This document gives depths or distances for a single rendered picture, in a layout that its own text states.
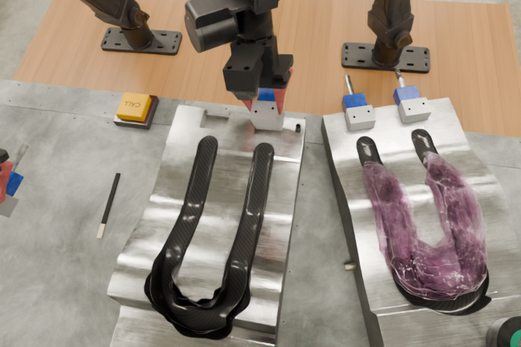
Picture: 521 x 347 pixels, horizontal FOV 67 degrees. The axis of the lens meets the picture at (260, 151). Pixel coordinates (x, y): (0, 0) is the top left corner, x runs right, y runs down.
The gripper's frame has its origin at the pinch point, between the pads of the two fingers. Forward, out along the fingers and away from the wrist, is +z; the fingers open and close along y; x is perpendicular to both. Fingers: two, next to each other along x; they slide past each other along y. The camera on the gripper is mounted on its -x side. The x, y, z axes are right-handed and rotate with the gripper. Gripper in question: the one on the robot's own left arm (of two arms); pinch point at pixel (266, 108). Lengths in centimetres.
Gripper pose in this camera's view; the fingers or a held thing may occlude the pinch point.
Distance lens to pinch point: 70.9
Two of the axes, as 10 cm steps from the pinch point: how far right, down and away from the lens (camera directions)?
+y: 9.6, 0.8, -2.6
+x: 2.5, -6.7, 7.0
